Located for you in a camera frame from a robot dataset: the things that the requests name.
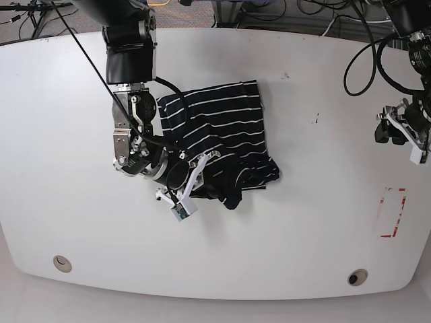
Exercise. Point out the right table grommet hole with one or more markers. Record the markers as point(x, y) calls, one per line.
point(358, 277)

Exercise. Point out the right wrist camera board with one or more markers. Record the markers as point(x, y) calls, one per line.
point(179, 212)

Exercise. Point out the red tape rectangle marking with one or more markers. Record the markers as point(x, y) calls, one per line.
point(390, 211)

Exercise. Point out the table grommet hole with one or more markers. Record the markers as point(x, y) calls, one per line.
point(358, 277)
point(62, 264)

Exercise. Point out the left table grommet hole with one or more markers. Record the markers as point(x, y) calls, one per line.
point(62, 264)

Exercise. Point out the navy white striped T-shirt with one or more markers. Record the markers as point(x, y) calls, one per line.
point(229, 119)

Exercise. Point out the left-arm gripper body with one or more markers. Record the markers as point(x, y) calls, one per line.
point(413, 120)

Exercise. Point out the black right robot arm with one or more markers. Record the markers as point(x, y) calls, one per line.
point(129, 33)

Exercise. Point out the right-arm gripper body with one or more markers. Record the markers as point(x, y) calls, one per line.
point(184, 178)

